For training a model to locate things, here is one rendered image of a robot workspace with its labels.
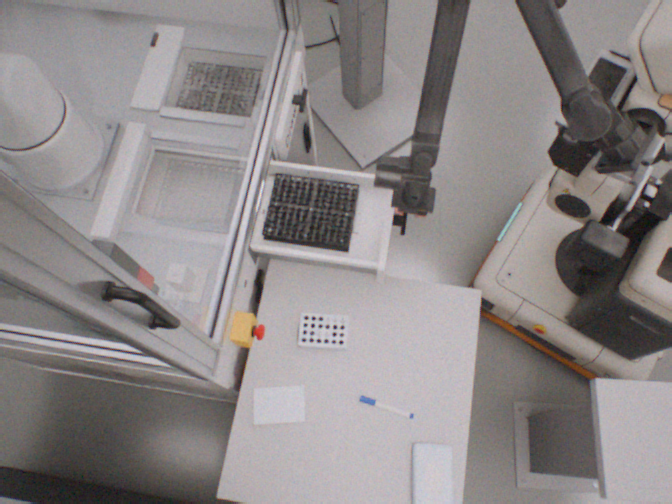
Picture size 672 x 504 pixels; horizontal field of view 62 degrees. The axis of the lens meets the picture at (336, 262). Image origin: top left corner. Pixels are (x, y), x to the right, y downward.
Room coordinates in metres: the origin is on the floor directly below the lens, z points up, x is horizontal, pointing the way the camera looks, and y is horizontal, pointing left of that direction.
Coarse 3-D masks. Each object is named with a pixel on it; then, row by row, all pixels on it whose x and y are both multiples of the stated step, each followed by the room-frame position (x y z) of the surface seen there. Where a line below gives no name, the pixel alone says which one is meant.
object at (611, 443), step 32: (608, 384) 0.10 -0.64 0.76; (640, 384) 0.09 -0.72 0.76; (544, 416) 0.06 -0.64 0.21; (576, 416) 0.04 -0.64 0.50; (608, 416) 0.03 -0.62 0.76; (640, 416) 0.02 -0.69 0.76; (544, 448) -0.04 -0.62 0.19; (576, 448) -0.05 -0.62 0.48; (608, 448) -0.05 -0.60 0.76; (640, 448) -0.06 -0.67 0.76; (544, 480) -0.15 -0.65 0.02; (576, 480) -0.17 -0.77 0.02; (608, 480) -0.12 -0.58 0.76; (640, 480) -0.12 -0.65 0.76
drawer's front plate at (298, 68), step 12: (300, 60) 1.06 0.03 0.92; (300, 72) 1.04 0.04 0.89; (288, 84) 0.97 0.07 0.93; (300, 84) 1.02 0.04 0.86; (288, 96) 0.94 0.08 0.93; (288, 108) 0.90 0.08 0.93; (288, 120) 0.88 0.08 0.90; (276, 132) 0.83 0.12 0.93; (288, 132) 0.86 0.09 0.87; (276, 144) 0.81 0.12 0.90
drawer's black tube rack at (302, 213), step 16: (288, 176) 0.71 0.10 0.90; (272, 192) 0.67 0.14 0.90; (288, 192) 0.68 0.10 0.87; (304, 192) 0.66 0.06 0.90; (320, 192) 0.67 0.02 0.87; (336, 192) 0.65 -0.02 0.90; (352, 192) 0.65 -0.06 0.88; (272, 208) 0.63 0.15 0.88; (288, 208) 0.62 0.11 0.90; (304, 208) 0.61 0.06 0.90; (320, 208) 0.61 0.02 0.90; (336, 208) 0.61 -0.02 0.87; (272, 224) 0.58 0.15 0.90; (288, 224) 0.59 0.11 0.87; (304, 224) 0.57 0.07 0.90; (320, 224) 0.58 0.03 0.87; (336, 224) 0.56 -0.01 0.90; (352, 224) 0.56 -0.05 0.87; (272, 240) 0.55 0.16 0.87; (288, 240) 0.54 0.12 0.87; (304, 240) 0.52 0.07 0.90; (320, 240) 0.52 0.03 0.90; (336, 240) 0.51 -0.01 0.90
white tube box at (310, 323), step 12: (300, 324) 0.34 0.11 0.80; (312, 324) 0.33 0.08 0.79; (324, 324) 0.33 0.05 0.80; (336, 324) 0.32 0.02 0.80; (348, 324) 0.32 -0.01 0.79; (300, 336) 0.30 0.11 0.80; (312, 336) 0.30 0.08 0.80; (324, 336) 0.30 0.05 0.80; (336, 336) 0.29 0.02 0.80; (324, 348) 0.27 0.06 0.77; (336, 348) 0.27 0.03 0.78
